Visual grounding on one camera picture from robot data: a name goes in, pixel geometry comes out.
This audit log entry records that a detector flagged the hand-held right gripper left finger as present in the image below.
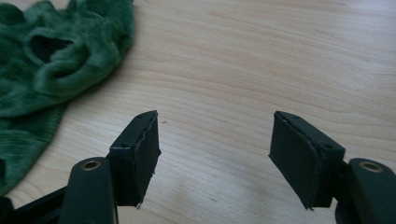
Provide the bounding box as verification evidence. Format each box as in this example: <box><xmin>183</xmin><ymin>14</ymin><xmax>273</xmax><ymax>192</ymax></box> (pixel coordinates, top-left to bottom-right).
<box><xmin>106</xmin><ymin>109</ymin><xmax>163</xmax><ymax>209</ymax></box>

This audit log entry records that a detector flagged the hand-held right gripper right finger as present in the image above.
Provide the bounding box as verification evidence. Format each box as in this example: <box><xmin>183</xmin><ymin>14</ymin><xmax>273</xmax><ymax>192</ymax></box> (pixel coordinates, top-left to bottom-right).
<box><xmin>268</xmin><ymin>110</ymin><xmax>347</xmax><ymax>211</ymax></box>

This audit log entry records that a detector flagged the green cloth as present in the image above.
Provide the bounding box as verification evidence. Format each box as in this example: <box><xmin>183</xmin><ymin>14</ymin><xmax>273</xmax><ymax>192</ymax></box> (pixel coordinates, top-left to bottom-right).
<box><xmin>0</xmin><ymin>0</ymin><xmax>135</xmax><ymax>197</ymax></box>

